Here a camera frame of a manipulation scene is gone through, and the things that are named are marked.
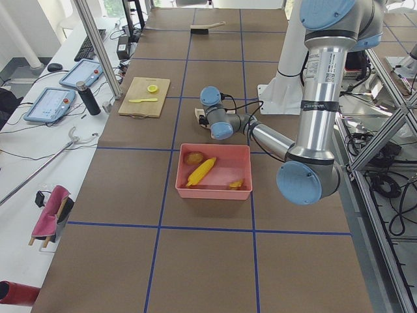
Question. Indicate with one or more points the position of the yellow toy corn cob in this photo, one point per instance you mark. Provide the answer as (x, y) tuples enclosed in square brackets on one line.
[(199, 173)]

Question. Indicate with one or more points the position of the yellow lemon slices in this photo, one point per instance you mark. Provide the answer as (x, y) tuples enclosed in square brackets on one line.
[(152, 88)]

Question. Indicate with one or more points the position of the black power adapter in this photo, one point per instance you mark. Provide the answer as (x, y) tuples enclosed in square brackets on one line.
[(123, 48)]

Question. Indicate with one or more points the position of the aluminium frame post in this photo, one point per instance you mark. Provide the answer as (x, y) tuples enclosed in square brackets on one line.
[(95, 38)]

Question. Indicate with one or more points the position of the wooden cutting board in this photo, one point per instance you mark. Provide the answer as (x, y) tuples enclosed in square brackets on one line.
[(137, 90)]

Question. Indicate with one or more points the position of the teach pendant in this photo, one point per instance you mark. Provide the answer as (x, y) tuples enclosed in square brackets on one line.
[(85, 70), (51, 105)]

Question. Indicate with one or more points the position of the tan toy ginger root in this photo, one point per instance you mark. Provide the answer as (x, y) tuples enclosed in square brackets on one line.
[(236, 185)]

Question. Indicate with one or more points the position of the yellow plastic knife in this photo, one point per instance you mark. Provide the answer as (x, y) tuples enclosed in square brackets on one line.
[(141, 100)]

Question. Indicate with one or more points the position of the black keyboard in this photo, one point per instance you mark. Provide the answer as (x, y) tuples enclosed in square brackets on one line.
[(86, 51)]

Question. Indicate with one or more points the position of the beige hand brush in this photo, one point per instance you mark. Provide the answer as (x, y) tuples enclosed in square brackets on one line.
[(204, 29)]

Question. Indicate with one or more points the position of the upper teach pendant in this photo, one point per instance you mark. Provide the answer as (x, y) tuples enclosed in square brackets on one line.
[(85, 70)]

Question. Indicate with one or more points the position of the long metal rod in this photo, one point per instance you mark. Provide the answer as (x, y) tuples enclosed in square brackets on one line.
[(35, 173)]

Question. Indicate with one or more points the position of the brown toy potato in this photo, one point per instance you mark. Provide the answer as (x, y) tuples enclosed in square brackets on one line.
[(194, 158)]

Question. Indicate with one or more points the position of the pink cloth on rack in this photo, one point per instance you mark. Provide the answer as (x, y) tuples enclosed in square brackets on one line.
[(54, 215)]

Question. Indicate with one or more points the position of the red cylinder roll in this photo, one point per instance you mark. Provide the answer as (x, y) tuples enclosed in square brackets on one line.
[(18, 294)]

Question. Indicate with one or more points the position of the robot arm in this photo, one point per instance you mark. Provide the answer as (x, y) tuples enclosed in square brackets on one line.
[(330, 30)]

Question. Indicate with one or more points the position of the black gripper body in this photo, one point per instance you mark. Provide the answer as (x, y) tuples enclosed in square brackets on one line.
[(202, 120)]

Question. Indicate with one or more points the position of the pink plastic bin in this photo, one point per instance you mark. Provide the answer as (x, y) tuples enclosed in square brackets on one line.
[(233, 163)]

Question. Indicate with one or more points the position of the black computer mouse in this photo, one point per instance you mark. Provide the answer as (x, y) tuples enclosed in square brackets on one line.
[(54, 67)]

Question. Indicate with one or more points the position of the lower teach pendant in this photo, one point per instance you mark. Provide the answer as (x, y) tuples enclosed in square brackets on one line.
[(51, 105)]

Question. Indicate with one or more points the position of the black water bottle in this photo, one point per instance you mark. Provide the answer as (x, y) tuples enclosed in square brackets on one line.
[(88, 98)]

